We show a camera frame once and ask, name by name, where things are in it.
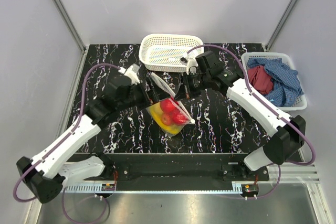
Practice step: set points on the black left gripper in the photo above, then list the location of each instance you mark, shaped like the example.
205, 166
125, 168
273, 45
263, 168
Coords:
153, 95

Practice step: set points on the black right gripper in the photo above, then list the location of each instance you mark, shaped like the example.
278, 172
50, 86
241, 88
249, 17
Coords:
181, 93

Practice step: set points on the polka dot zip top bag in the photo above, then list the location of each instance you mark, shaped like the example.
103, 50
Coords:
170, 115

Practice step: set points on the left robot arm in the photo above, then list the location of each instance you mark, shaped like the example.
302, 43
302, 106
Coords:
47, 174

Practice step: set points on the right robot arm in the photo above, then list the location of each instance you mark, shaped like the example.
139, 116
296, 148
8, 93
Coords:
286, 133

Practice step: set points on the yellow fake banana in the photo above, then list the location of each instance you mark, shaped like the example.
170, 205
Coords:
156, 112

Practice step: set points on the red fake apple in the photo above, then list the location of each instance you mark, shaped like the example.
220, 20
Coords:
167, 106

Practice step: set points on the red fake tomato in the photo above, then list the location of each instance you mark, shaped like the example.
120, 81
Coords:
179, 118

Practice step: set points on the small red fake fruit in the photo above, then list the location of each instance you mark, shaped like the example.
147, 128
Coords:
166, 119

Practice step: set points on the white perforated plastic basket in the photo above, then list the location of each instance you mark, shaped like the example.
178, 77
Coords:
162, 52

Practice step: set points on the dark red cloth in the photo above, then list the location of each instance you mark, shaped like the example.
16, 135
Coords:
260, 79

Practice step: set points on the lavender plastic basket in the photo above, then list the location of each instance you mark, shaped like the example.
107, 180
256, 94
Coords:
301, 102

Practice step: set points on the blue checkered cloth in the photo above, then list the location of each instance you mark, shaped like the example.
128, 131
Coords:
287, 87

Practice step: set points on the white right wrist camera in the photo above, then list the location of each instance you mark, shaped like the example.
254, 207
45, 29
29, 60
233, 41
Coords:
190, 63

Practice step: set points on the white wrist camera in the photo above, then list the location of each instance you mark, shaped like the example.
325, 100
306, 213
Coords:
190, 63
131, 72

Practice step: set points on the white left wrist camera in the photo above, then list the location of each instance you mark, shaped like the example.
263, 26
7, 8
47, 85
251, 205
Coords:
131, 72

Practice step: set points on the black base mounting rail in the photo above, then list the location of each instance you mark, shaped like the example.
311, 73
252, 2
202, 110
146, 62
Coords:
178, 173

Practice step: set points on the left aluminium frame post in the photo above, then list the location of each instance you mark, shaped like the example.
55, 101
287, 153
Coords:
69, 24

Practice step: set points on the aluminium frame post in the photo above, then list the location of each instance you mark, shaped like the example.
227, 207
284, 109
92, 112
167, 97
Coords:
281, 24
69, 24

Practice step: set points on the right aluminium frame post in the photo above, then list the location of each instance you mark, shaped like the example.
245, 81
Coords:
281, 24

